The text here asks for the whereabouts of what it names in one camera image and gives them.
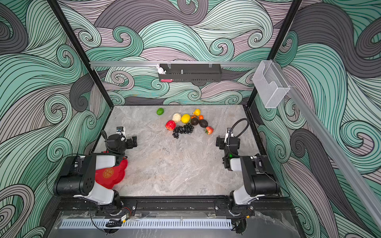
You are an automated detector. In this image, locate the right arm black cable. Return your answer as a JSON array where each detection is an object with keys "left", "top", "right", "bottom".
[{"left": 228, "top": 118, "right": 250, "bottom": 139}]

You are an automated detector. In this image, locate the green lime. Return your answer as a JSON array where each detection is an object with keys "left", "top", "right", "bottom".
[{"left": 156, "top": 108, "right": 164, "bottom": 116}]

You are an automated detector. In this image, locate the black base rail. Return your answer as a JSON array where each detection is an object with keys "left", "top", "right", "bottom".
[{"left": 58, "top": 195, "right": 294, "bottom": 217}]

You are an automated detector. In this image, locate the small yellow citrus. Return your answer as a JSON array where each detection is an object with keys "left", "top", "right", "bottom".
[{"left": 193, "top": 109, "right": 201, "bottom": 117}]

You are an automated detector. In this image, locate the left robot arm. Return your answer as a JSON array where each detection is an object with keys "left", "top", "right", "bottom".
[{"left": 53, "top": 131, "right": 138, "bottom": 210}]

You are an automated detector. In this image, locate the white perforated cable duct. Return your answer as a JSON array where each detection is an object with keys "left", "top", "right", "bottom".
[{"left": 59, "top": 219, "right": 233, "bottom": 230}]

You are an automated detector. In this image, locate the yellow lemon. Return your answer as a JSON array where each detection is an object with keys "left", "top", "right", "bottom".
[{"left": 181, "top": 114, "right": 191, "bottom": 124}]

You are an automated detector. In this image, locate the clear plastic wall bin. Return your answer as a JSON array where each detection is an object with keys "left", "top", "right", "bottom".
[{"left": 252, "top": 60, "right": 290, "bottom": 109}]

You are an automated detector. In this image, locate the white rabbit figurine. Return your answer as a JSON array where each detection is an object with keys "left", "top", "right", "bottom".
[{"left": 156, "top": 64, "right": 166, "bottom": 74}]

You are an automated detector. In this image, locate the dark avocado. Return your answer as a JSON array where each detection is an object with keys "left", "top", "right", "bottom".
[{"left": 198, "top": 119, "right": 208, "bottom": 128}]

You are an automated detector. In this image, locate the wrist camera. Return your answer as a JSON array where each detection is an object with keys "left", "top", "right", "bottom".
[
  {"left": 224, "top": 128, "right": 234, "bottom": 143},
  {"left": 116, "top": 127, "right": 126, "bottom": 141}
]

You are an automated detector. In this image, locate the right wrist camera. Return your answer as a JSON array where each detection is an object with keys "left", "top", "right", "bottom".
[{"left": 224, "top": 128, "right": 234, "bottom": 143}]

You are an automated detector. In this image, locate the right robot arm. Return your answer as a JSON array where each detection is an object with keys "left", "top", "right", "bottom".
[{"left": 216, "top": 136, "right": 280, "bottom": 209}]

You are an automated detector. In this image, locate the black wall shelf tray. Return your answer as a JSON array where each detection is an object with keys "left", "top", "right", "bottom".
[{"left": 158, "top": 63, "right": 222, "bottom": 86}]

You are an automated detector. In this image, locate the red apple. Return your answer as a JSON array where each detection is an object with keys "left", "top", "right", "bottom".
[{"left": 165, "top": 120, "right": 177, "bottom": 131}]

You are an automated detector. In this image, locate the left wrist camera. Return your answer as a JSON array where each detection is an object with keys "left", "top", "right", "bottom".
[{"left": 116, "top": 127, "right": 126, "bottom": 141}]

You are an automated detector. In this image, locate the black grape bunch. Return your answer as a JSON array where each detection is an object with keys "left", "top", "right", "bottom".
[{"left": 172, "top": 124, "right": 194, "bottom": 139}]

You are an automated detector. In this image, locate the aluminium rail right wall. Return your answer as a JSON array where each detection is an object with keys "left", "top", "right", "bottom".
[{"left": 273, "top": 61, "right": 381, "bottom": 228}]

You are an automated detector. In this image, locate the red flower-shaped bowl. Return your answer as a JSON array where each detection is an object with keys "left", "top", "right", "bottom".
[{"left": 95, "top": 159, "right": 128, "bottom": 189}]

